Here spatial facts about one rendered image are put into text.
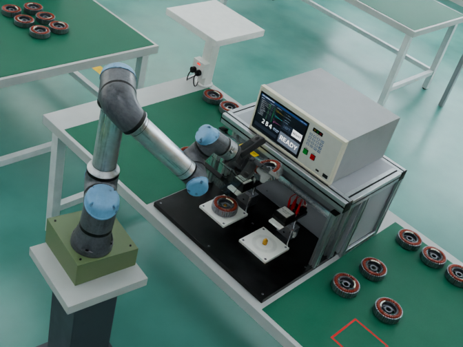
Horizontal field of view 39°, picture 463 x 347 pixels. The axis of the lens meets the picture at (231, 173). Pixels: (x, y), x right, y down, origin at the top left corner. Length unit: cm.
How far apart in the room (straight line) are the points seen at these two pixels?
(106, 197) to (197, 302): 132
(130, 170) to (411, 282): 130
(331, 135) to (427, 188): 255
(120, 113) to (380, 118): 111
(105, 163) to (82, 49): 162
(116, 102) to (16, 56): 172
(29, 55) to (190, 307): 159
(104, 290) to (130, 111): 70
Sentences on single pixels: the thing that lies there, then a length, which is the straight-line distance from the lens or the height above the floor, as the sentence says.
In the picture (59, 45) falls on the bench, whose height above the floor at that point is 75.
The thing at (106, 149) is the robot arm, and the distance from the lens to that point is 225.
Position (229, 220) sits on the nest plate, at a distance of 273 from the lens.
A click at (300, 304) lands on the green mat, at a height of 75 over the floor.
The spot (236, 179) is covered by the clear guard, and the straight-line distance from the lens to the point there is 250.
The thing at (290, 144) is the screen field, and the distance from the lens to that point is 258.
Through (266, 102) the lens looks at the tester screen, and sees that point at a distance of 261.
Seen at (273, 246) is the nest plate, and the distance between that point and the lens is 268.
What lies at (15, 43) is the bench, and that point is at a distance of 381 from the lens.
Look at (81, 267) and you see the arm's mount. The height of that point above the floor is 83.
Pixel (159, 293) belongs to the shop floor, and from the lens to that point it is 344.
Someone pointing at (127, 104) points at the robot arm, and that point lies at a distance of 202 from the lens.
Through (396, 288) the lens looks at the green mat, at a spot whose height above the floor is 75.
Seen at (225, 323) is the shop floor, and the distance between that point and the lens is 339.
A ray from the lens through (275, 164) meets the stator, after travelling 247.
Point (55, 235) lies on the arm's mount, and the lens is 244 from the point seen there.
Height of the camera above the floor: 252
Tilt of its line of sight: 36 degrees down
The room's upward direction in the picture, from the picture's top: 16 degrees clockwise
